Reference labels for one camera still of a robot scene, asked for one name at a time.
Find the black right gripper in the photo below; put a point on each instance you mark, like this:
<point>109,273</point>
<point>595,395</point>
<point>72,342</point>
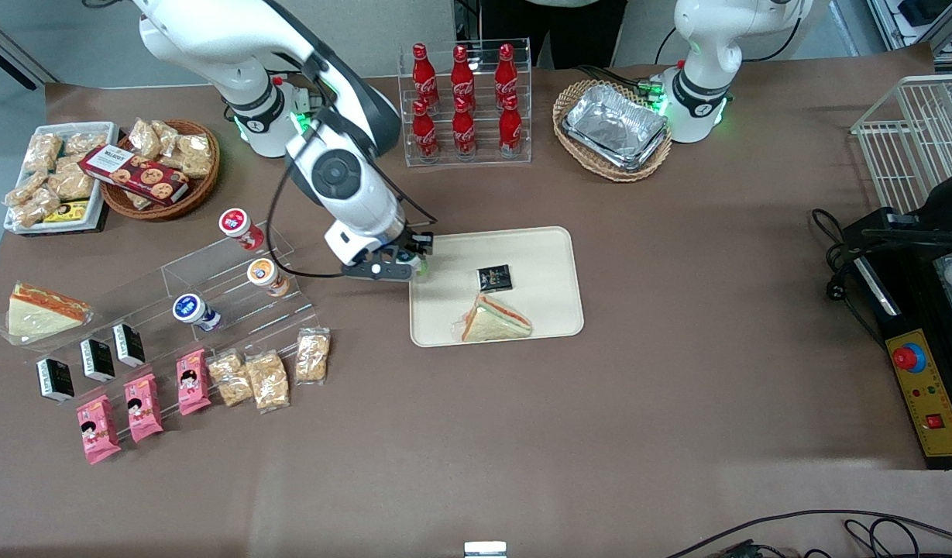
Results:
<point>408,248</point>

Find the blue-lid gum bottle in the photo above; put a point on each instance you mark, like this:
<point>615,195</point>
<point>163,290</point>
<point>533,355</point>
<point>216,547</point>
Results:
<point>194,311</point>

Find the orange-lid gum bottle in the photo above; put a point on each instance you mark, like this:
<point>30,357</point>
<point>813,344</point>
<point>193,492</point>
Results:
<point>266,277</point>

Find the small black snack packet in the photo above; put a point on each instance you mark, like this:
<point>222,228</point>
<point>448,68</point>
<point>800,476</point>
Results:
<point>494,277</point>

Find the black control box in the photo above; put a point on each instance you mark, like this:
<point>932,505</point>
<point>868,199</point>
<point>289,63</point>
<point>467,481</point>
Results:
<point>921,294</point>

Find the small black carton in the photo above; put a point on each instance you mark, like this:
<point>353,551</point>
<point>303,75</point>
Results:
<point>56,379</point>
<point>128,345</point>
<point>97,360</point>

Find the person in grey shirt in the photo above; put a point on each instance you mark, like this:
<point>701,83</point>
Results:
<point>568,31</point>

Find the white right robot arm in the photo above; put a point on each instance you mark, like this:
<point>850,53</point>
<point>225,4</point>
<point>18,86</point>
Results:
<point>336,170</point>

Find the green-lid gum bottle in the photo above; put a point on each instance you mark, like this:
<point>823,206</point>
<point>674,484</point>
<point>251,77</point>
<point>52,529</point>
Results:
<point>426,267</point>

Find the red-lid gum bottle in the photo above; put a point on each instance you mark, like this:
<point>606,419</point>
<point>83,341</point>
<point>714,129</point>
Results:
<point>239,227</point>

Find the aluminium foil container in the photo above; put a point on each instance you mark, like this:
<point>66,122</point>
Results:
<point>615,128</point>

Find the clear acrylic bottle rack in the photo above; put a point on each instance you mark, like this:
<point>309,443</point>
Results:
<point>482,159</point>

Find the beige plastic tray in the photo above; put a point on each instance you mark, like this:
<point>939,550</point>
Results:
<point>545,263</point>

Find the clear acrylic tiered stand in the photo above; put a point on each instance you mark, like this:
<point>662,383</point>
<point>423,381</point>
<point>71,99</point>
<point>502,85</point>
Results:
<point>235,322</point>

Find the pink snack packet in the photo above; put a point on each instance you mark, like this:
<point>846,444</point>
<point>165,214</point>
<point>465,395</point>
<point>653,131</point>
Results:
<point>97,430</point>
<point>143,408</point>
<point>193,382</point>

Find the clear-wrapped cereal bar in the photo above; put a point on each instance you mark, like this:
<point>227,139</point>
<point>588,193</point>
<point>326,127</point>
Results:
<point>195,166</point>
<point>36,209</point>
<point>166,132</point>
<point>71,180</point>
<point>87,143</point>
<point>268,382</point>
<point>195,144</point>
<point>230,379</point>
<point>25,190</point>
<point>43,149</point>
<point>313,356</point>
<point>138,201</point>
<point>144,138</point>

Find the red emergency stop button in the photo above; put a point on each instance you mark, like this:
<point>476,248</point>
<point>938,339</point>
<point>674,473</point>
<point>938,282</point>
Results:
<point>908,358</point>

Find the dark brown wicker basket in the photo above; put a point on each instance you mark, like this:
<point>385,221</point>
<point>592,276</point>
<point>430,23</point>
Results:
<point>201,190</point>

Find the black angled device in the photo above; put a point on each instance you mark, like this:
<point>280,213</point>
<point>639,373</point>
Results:
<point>948,198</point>

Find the white plastic bin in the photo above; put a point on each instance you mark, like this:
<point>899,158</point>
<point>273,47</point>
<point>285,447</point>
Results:
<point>96,128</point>

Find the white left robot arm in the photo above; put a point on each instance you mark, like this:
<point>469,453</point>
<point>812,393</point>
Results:
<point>708,46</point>

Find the light tan wicker basket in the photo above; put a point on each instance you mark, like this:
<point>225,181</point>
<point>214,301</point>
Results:
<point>576,159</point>

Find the red cola bottle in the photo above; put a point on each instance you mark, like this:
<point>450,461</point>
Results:
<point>424,133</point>
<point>506,70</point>
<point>464,132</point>
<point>422,70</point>
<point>510,128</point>
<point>462,71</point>

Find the red rocker switch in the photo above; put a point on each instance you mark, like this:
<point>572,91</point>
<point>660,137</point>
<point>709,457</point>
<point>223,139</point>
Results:
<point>934,421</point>

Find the wrapped triangle sandwich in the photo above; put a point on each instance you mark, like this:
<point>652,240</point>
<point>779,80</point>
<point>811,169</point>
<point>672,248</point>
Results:
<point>495,322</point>
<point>38,314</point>

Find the yellow snack packet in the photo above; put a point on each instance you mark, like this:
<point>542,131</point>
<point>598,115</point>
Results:
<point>69,212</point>

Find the red cookie box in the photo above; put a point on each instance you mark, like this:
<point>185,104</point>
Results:
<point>139,174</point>

